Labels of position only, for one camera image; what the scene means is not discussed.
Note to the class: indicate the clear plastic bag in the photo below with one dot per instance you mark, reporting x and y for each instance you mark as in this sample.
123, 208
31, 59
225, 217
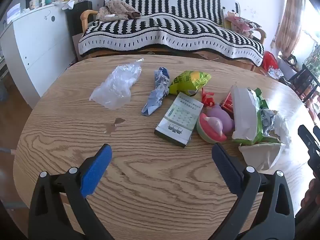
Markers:
115, 85

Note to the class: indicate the wooden frame sofa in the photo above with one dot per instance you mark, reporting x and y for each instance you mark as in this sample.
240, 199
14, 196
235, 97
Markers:
86, 16

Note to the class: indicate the black wooden chair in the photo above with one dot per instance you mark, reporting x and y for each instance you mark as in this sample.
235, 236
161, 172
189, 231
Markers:
303, 80

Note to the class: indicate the red plastic bag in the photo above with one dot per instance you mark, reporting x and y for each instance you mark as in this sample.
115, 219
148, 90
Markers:
269, 60

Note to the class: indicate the green potted plants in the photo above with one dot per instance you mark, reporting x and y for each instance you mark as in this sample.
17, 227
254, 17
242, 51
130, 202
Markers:
313, 60

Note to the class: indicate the green yellow snack bag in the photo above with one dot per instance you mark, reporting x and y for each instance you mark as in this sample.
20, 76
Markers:
187, 81

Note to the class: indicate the green white small box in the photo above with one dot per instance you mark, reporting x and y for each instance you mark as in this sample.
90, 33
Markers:
178, 120

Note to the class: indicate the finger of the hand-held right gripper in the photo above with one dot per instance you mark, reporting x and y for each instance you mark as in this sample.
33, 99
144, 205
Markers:
309, 140

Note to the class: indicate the grey white paper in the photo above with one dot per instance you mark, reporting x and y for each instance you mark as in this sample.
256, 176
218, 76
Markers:
272, 122

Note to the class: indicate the round tin jar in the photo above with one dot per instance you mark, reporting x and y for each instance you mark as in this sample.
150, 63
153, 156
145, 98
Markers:
34, 3

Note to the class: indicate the person's right hand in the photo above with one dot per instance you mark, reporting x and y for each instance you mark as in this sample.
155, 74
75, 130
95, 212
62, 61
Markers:
312, 188

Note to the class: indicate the beige crumpled clothing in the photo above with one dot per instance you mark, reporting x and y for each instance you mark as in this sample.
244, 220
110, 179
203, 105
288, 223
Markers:
117, 11

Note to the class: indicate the torn white green carton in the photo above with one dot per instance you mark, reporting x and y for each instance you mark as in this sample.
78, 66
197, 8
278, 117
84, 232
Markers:
246, 116

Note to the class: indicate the blue white wrapper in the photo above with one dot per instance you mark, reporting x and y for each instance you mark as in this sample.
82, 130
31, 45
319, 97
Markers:
156, 92

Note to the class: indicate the patterned curtain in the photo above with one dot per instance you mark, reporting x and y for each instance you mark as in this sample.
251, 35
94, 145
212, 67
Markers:
290, 17

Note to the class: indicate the small red box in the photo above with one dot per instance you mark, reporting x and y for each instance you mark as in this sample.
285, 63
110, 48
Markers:
227, 103

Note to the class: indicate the white cabinet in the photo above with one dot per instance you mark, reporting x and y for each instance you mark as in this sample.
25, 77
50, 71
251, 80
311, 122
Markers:
35, 45

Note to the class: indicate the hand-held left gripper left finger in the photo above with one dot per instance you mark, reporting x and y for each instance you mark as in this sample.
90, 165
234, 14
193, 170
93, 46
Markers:
96, 172

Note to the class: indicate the red ribbon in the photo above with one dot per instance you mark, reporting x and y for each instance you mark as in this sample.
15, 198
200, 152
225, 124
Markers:
208, 98

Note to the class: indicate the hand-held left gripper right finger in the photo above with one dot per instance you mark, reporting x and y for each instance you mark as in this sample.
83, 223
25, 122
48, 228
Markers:
225, 170

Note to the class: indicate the pink purple soft toy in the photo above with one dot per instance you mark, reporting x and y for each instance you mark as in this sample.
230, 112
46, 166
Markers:
215, 126

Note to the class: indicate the pink white plush pile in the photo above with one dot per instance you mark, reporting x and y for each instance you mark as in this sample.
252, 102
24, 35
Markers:
240, 22

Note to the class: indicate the striped black white sofa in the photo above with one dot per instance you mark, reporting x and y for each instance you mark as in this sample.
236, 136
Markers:
170, 27

